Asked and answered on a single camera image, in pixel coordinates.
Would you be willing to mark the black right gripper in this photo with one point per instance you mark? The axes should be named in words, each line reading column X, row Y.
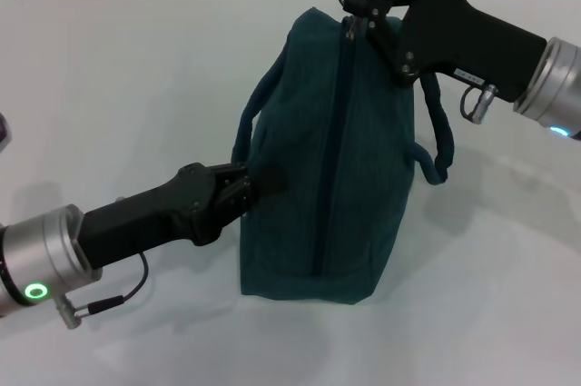
column 463, row 36

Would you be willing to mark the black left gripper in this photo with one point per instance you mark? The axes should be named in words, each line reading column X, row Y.
column 150, row 218

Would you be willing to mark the dark teal insulated lunch bag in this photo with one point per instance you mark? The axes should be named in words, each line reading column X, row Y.
column 295, row 222

